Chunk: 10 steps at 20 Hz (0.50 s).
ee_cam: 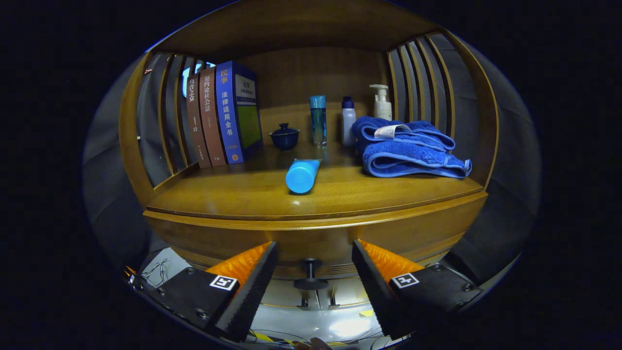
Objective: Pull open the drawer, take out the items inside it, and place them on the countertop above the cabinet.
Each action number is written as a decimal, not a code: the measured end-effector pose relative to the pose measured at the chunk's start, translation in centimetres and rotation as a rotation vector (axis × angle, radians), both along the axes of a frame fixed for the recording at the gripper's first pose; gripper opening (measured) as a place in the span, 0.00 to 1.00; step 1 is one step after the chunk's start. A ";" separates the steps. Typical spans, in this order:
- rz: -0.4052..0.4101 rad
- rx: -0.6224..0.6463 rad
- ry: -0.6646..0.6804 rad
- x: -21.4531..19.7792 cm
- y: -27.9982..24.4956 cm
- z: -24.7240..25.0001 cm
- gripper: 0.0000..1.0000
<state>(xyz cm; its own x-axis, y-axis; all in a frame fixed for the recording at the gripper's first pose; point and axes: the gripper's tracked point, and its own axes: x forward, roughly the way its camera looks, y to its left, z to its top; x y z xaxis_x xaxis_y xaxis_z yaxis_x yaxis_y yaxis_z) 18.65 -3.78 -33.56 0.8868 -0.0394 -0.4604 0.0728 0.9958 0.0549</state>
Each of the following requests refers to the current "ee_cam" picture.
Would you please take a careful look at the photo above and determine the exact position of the blue lidded teacup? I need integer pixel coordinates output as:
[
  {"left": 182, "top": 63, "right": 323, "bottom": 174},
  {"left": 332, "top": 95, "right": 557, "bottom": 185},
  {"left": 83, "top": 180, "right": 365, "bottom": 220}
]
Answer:
[{"left": 269, "top": 123, "right": 301, "bottom": 151}]

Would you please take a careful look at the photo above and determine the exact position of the clear blue bottle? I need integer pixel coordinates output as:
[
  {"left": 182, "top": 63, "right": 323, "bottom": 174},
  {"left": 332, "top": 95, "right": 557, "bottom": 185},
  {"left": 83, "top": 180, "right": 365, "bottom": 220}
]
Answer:
[{"left": 310, "top": 95, "right": 328, "bottom": 148}]

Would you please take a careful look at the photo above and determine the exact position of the folded blue towel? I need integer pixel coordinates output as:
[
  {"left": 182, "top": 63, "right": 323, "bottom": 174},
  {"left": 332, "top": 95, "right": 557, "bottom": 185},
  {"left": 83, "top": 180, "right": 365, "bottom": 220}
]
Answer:
[{"left": 352, "top": 116, "right": 472, "bottom": 179}]

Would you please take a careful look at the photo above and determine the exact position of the wooden countertop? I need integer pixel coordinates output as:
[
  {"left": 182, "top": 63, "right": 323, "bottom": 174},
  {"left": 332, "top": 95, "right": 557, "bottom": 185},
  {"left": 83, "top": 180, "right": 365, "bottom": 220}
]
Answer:
[{"left": 144, "top": 141, "right": 488, "bottom": 222}]

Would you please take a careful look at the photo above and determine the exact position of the white bottle with blue cap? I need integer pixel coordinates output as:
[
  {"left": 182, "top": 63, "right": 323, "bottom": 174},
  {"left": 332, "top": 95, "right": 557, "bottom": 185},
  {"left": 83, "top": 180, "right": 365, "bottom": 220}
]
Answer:
[{"left": 341, "top": 96, "right": 357, "bottom": 147}]

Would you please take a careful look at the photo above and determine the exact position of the dark brown book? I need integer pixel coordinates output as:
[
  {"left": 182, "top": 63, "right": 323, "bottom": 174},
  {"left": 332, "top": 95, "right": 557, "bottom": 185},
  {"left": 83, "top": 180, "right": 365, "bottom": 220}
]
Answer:
[{"left": 186, "top": 75, "right": 212, "bottom": 169}]

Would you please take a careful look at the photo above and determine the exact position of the wooden drawer with black knob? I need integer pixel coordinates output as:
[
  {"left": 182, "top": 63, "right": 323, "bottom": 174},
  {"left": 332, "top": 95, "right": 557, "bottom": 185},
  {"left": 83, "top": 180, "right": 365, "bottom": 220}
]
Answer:
[{"left": 145, "top": 192, "right": 488, "bottom": 291}]

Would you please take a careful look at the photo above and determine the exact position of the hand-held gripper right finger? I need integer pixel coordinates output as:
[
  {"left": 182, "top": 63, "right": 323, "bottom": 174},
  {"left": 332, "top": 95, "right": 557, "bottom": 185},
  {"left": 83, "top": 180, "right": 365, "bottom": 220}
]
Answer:
[{"left": 352, "top": 239, "right": 483, "bottom": 341}]

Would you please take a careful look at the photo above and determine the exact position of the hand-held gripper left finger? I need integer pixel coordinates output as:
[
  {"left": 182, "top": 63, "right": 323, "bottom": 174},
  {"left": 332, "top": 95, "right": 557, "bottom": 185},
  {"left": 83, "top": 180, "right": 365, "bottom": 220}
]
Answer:
[{"left": 146, "top": 241, "right": 279, "bottom": 343}]

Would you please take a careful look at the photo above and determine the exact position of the white pump bottle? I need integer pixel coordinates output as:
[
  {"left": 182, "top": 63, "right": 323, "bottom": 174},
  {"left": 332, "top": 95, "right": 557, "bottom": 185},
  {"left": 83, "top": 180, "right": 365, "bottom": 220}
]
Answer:
[{"left": 369, "top": 84, "right": 393, "bottom": 121}]

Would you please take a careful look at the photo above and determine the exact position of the wooden cabinet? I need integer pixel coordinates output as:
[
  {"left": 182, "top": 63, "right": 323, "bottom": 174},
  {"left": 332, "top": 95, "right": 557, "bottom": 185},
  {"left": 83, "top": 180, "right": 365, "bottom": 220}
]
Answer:
[{"left": 118, "top": 0, "right": 500, "bottom": 312}]

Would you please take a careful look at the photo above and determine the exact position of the light blue tube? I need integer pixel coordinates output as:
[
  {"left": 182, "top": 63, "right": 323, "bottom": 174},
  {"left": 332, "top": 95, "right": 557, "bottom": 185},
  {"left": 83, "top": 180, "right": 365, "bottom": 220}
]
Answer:
[{"left": 285, "top": 158, "right": 323, "bottom": 194}]

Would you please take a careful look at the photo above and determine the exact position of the thick blue book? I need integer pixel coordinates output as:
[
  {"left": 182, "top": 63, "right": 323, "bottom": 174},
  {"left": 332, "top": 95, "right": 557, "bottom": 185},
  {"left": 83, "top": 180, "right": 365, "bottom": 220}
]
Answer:
[{"left": 215, "top": 60, "right": 264, "bottom": 164}]

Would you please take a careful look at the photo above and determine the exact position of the reddish brown book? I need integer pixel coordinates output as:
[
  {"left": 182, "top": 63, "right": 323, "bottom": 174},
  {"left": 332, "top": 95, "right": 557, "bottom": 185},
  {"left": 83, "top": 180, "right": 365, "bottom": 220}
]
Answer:
[{"left": 198, "top": 67, "right": 227, "bottom": 166}]

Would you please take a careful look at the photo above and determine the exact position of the wooden cabinet door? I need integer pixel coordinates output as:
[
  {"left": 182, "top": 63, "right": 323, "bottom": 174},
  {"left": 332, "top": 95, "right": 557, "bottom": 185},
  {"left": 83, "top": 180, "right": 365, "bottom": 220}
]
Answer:
[
  {"left": 316, "top": 278, "right": 371, "bottom": 308},
  {"left": 265, "top": 278, "right": 319, "bottom": 311}
]

